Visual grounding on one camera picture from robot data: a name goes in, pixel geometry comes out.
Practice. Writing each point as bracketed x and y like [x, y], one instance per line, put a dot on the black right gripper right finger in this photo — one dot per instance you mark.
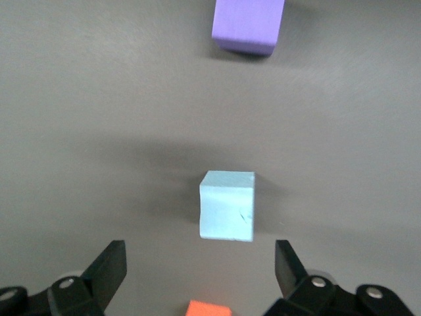
[287, 271]

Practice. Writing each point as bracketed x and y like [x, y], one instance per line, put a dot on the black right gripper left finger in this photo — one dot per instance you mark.
[102, 276]

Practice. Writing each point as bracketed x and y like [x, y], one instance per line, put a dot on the light blue foam block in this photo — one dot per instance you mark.
[227, 207]

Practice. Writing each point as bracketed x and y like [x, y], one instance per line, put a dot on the orange foam block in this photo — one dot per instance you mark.
[208, 310]

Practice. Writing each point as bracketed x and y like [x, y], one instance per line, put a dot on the purple foam block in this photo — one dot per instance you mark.
[246, 23]

